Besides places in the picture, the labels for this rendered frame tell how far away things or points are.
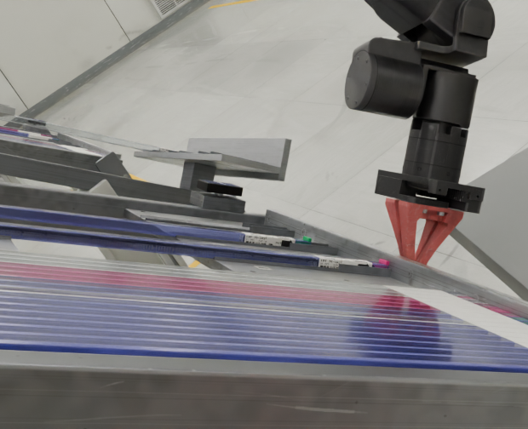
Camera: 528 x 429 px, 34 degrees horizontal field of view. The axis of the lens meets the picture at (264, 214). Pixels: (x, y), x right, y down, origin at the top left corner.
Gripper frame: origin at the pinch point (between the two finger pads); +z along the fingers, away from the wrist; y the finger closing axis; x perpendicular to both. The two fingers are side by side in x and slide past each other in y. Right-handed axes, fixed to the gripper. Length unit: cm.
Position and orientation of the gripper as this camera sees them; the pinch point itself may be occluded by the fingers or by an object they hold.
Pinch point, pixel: (412, 267)
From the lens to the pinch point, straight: 88.7
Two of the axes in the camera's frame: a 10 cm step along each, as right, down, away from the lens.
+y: 4.0, 1.4, -9.0
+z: -1.8, 9.8, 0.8
